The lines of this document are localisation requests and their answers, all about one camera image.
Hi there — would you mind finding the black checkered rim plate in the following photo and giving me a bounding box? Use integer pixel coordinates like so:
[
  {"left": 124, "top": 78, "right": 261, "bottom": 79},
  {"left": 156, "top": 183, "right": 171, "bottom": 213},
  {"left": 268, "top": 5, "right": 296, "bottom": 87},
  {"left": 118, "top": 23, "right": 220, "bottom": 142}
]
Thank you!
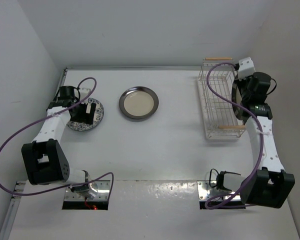
[{"left": 230, "top": 74, "right": 248, "bottom": 123}]

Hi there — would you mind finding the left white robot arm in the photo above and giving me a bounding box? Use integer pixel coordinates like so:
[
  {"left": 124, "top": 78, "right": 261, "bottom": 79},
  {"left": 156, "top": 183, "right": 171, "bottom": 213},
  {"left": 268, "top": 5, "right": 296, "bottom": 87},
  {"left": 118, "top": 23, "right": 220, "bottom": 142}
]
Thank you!
[{"left": 21, "top": 86, "right": 97, "bottom": 199}]

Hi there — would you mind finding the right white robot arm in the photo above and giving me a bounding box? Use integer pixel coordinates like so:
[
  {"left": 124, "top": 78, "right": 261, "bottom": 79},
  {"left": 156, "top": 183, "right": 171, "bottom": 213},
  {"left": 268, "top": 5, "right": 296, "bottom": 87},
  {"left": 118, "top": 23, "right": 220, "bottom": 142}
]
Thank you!
[{"left": 216, "top": 72, "right": 295, "bottom": 209}]

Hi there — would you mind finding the blue floral plate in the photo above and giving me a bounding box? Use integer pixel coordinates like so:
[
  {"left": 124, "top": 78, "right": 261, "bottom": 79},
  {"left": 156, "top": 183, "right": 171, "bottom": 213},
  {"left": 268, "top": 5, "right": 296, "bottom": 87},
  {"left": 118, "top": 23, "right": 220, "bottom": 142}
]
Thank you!
[{"left": 66, "top": 97, "right": 104, "bottom": 132}]

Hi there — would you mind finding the dark rimmed cream plate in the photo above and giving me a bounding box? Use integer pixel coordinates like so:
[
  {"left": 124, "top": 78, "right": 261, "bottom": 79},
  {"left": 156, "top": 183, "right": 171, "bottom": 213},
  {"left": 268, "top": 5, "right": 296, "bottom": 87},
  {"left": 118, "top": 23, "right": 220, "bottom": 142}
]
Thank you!
[{"left": 118, "top": 86, "right": 160, "bottom": 121}]

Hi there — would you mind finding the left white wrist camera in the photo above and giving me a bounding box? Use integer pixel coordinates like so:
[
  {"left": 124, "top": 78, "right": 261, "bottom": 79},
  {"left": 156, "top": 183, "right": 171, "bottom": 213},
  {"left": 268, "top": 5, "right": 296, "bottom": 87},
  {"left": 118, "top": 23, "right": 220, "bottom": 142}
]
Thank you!
[{"left": 78, "top": 87, "right": 91, "bottom": 100}]

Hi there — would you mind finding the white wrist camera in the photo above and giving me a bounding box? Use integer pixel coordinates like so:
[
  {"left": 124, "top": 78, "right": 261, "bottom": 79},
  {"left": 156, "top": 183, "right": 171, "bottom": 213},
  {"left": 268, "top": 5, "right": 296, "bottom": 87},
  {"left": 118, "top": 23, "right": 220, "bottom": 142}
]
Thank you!
[
  {"left": 237, "top": 57, "right": 256, "bottom": 80},
  {"left": 78, "top": 87, "right": 91, "bottom": 100}
]

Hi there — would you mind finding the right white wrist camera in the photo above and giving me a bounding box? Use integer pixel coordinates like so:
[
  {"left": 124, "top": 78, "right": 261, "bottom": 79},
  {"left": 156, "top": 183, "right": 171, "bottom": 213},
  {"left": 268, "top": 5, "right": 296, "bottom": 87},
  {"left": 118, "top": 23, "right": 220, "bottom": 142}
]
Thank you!
[{"left": 237, "top": 57, "right": 256, "bottom": 80}]

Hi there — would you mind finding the white wire dish rack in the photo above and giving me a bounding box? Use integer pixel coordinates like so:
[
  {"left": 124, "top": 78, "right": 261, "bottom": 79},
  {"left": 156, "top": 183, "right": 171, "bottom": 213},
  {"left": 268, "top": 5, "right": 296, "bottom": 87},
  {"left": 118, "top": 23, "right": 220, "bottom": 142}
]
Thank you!
[{"left": 197, "top": 57, "right": 245, "bottom": 141}]

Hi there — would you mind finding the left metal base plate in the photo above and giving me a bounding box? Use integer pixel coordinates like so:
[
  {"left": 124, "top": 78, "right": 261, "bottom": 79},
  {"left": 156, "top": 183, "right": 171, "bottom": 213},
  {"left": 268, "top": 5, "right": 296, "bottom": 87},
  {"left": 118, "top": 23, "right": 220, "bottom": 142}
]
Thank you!
[{"left": 64, "top": 180, "right": 111, "bottom": 202}]

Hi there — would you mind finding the metal base plate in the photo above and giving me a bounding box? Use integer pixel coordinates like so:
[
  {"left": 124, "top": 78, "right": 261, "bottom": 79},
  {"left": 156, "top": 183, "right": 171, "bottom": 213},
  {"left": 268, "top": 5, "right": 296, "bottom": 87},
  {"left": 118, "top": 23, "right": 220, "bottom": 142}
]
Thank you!
[
  {"left": 197, "top": 180, "right": 230, "bottom": 203},
  {"left": 64, "top": 180, "right": 111, "bottom": 202}
]

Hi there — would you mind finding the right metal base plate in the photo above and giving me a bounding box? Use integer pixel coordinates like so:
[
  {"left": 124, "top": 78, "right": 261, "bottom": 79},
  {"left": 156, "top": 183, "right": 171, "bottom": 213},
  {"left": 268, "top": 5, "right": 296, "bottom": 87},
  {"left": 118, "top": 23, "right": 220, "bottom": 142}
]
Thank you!
[{"left": 197, "top": 180, "right": 230, "bottom": 203}]

